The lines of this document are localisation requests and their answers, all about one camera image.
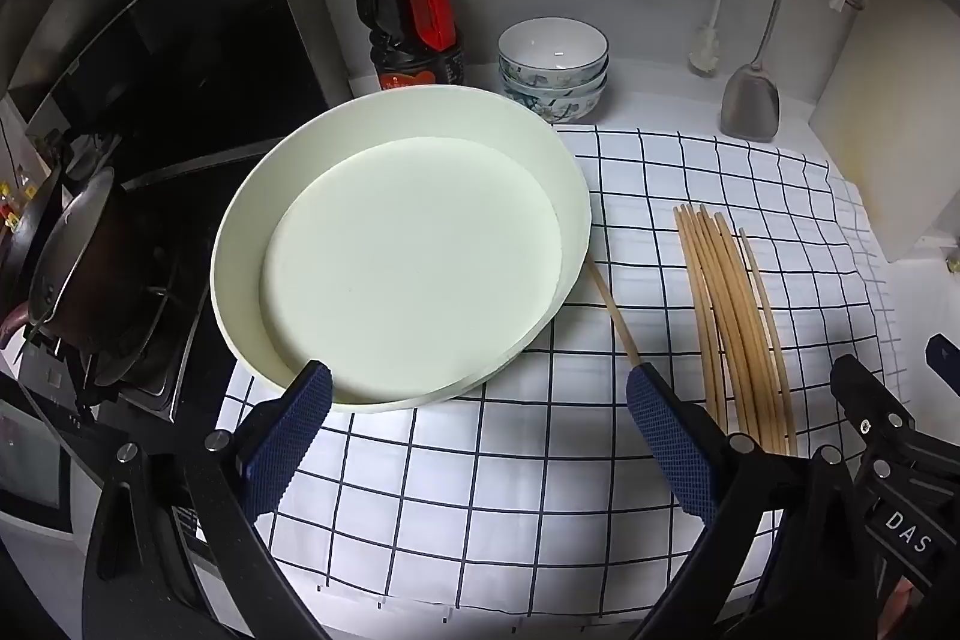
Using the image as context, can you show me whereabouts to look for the black range hood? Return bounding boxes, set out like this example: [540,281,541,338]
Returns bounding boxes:
[0,0,353,176]

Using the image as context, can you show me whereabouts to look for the white cutting board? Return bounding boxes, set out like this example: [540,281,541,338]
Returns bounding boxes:
[806,0,960,262]

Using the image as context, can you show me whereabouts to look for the gas stove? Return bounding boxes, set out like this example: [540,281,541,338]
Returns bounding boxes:
[15,220,248,423]

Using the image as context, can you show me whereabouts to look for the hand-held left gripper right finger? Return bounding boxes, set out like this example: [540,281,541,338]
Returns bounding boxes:
[626,364,882,640]

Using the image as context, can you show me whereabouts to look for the bundle of wooden chopsticks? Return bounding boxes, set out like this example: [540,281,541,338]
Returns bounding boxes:
[673,203,800,457]

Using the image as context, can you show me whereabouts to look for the single wooden chopstick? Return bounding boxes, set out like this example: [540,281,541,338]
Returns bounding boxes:
[585,257,644,369]

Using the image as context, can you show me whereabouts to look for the metal spatula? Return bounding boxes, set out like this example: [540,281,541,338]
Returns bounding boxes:
[720,0,807,144]

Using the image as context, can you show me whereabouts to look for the brown cooking pot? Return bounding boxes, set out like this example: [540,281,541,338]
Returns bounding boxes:
[15,160,166,348]

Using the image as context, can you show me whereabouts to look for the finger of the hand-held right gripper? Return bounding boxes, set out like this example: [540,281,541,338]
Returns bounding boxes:
[829,353,917,442]
[925,332,960,390]

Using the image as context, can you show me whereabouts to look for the white round tray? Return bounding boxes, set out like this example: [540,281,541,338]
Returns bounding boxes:
[210,83,593,414]

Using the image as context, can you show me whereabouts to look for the dark kitchen appliance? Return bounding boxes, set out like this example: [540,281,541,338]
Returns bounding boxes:
[0,377,76,536]

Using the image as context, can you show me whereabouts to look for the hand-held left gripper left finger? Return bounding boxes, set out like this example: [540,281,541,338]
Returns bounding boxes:
[82,361,335,640]

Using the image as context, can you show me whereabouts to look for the white checkered cloth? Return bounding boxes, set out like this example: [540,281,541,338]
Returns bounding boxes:
[214,126,912,618]

